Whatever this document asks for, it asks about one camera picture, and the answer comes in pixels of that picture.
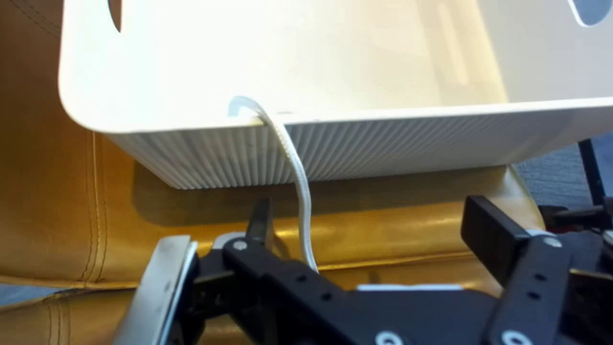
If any white ribbed plastic basket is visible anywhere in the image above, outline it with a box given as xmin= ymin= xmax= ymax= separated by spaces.
xmin=56 ymin=0 xmax=613 ymax=192

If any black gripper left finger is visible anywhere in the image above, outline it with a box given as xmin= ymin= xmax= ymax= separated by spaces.
xmin=113 ymin=198 xmax=361 ymax=345

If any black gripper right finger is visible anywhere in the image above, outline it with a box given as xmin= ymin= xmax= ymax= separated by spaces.
xmin=462 ymin=194 xmax=613 ymax=345

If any short smooth white cord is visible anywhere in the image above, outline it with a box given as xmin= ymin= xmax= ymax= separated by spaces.
xmin=227 ymin=95 xmax=322 ymax=275

